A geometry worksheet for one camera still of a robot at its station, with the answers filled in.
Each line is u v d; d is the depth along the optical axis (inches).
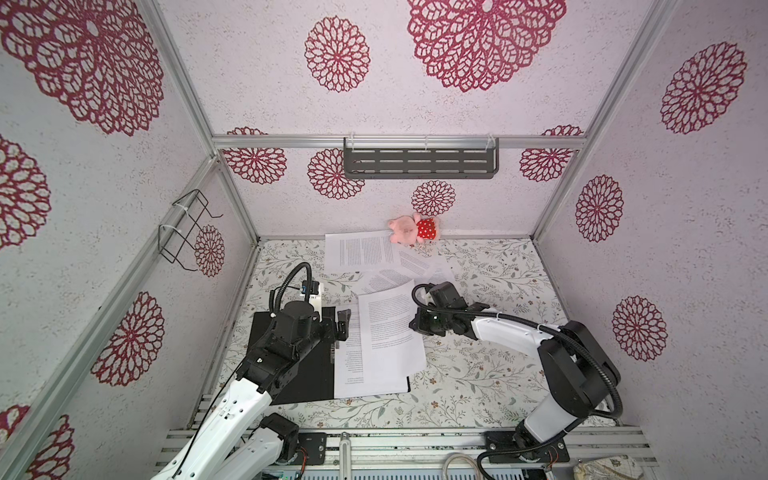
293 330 20.8
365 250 46.0
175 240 29.6
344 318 26.4
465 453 31.3
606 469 27.0
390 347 35.0
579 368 18.1
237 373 19.7
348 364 34.5
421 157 36.3
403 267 44.5
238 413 18.0
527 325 21.2
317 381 33.0
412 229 44.8
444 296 28.1
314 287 25.1
